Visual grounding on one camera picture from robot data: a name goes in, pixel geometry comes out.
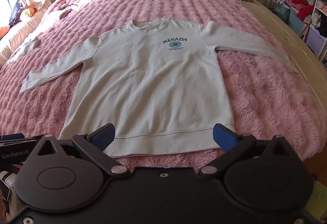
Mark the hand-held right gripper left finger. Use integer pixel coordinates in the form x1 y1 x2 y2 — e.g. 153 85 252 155
38 123 131 178

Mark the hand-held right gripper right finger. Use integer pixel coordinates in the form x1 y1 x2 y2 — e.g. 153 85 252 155
197 123 290 178

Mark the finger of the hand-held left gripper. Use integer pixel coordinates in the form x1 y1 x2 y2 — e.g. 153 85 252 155
0 135 39 147

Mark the white printed sweatshirt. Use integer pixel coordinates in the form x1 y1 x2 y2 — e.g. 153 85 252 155
20 17 299 158

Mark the pink fluffy blanket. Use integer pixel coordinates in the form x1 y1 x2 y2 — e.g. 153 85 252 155
0 0 327 189

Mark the small grey cloth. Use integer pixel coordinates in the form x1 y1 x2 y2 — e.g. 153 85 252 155
14 37 39 57

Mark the cream window seat cushion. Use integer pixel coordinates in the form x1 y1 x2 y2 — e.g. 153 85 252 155
0 4 46 66

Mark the yellow orange plush toy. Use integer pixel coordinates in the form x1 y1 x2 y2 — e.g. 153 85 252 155
20 7 36 21

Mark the dark blue pillow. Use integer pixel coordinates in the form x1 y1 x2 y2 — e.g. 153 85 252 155
9 0 22 26

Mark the lavender storage bin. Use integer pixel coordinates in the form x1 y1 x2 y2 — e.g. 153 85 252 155
307 27 325 56

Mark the blue storage bin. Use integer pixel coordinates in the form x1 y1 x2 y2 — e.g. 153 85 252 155
289 10 304 33

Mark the red cloth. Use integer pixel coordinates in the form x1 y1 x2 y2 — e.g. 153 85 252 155
296 5 313 20

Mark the white shelf unit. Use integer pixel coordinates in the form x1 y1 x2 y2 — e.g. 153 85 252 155
261 0 327 61

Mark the beige wooden bed frame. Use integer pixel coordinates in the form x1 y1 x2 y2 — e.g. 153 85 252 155
225 0 327 79

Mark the black cable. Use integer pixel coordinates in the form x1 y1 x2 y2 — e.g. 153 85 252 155
57 4 74 18

